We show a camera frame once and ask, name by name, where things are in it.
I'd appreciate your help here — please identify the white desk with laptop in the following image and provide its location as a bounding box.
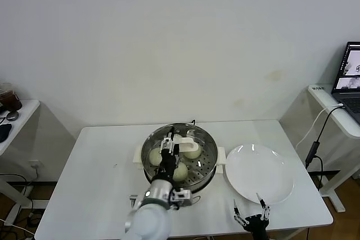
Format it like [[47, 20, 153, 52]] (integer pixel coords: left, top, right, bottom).
[[308, 84, 360, 214]]

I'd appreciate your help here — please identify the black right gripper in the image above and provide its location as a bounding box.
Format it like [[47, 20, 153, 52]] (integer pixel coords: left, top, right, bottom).
[[232, 192, 271, 240]]

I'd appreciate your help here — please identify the white round plate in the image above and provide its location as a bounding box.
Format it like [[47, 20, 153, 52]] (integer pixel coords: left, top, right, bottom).
[[224, 143, 295, 206]]

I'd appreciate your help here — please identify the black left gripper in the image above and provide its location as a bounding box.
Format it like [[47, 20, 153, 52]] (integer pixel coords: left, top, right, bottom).
[[154, 130, 181, 182]]

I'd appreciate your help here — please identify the plastic cup of iced tea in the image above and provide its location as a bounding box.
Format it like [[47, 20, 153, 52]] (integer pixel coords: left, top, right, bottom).
[[0, 82, 23, 111]]

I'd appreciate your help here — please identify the white charging cable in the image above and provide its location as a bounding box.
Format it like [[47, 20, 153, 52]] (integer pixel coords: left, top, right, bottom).
[[295, 104, 345, 150]]

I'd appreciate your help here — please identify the dark grey laptop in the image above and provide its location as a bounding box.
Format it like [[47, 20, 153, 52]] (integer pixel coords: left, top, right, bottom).
[[331, 42, 360, 125]]

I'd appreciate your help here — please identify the white steamed baozi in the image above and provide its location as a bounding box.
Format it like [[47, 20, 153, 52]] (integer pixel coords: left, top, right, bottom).
[[183, 147, 202, 159], [148, 148, 163, 165], [173, 162, 188, 182]]

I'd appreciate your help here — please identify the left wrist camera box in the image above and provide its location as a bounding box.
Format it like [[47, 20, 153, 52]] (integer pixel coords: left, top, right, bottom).
[[170, 188, 198, 210]]

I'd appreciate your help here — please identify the stainless steel steamer basket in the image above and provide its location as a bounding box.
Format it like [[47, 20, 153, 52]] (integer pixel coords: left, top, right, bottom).
[[141, 123, 219, 193]]

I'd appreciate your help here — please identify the white side desk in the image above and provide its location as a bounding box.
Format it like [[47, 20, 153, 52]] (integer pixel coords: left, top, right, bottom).
[[0, 98, 42, 225]]

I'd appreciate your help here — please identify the black cable with adapter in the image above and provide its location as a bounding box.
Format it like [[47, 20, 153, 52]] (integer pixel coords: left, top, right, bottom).
[[305, 106, 345, 192]]

